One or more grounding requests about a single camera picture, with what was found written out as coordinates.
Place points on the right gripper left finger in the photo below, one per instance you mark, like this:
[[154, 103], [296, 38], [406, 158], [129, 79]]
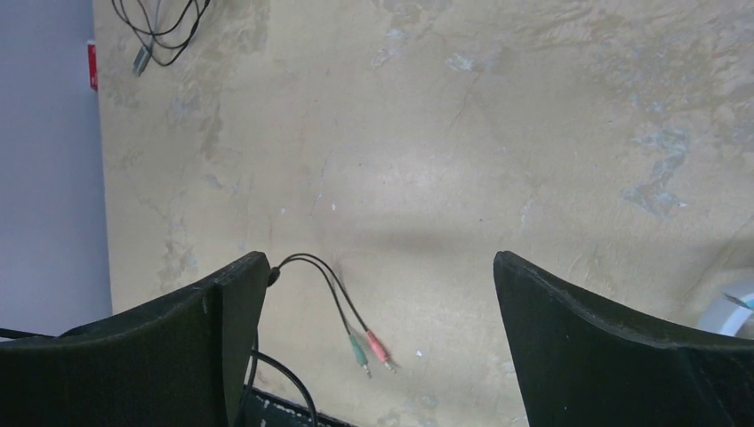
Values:
[[178, 360]]

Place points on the black over-ear headphones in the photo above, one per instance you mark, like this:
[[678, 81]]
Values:
[[164, 29]]

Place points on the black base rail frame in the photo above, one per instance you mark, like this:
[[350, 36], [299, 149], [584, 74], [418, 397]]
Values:
[[265, 409]]

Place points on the teal cat-ear headphones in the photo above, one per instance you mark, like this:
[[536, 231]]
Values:
[[727, 314]]

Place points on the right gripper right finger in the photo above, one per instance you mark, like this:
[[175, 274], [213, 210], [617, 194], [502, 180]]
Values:
[[584, 360]]

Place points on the red tag on wall edge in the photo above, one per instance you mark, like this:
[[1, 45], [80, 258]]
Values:
[[92, 65]]

